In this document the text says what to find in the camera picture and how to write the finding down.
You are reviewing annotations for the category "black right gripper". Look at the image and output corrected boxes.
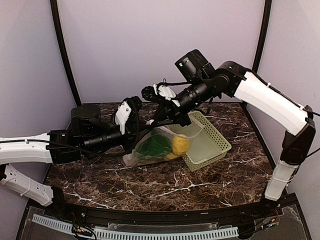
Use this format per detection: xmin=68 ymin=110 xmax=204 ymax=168
xmin=150 ymin=75 xmax=214 ymax=126

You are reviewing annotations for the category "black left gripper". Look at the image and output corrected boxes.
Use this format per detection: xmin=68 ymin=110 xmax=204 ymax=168
xmin=82 ymin=119 xmax=154 ymax=155

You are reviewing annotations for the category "green white bok choy toy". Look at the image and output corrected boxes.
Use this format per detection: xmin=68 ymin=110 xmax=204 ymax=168
xmin=135 ymin=134 xmax=172 ymax=158

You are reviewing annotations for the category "clear zip top bag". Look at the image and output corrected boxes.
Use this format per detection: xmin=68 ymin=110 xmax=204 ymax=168
xmin=122 ymin=116 xmax=204 ymax=167

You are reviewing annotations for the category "yellow lemon toy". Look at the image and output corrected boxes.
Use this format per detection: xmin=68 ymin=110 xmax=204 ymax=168
xmin=171 ymin=134 xmax=191 ymax=156

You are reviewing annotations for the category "pale yellow walnut toy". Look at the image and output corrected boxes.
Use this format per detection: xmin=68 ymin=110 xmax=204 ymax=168
xmin=163 ymin=152 xmax=180 ymax=161

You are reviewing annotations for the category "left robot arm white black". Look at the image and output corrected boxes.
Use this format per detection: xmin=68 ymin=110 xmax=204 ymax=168
xmin=0 ymin=101 xmax=149 ymax=218

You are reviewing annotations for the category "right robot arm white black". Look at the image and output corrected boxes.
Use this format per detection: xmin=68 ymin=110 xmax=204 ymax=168
xmin=154 ymin=58 xmax=316 ymax=217

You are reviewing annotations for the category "pale green plastic basket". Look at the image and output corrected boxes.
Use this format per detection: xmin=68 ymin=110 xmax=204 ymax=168
xmin=166 ymin=111 xmax=232 ymax=172

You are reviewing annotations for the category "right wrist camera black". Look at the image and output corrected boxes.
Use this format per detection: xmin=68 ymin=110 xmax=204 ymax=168
xmin=174 ymin=49 xmax=215 ymax=83

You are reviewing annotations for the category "white slotted cable duct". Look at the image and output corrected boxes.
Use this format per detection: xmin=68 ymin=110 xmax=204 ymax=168
xmin=31 ymin=214 xmax=239 ymax=240

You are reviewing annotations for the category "right black frame post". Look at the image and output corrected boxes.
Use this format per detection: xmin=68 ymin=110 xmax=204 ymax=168
xmin=241 ymin=0 xmax=273 ymax=106

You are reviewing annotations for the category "black frame post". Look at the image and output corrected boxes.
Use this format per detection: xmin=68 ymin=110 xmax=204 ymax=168
xmin=241 ymin=0 xmax=273 ymax=106
xmin=49 ymin=0 xmax=82 ymax=107

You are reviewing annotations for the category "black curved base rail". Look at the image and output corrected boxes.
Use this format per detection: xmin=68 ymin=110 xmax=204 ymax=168
xmin=32 ymin=193 xmax=304 ymax=234

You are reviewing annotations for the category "left black frame post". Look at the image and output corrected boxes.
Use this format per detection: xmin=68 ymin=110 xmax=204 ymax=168
xmin=49 ymin=0 xmax=82 ymax=107

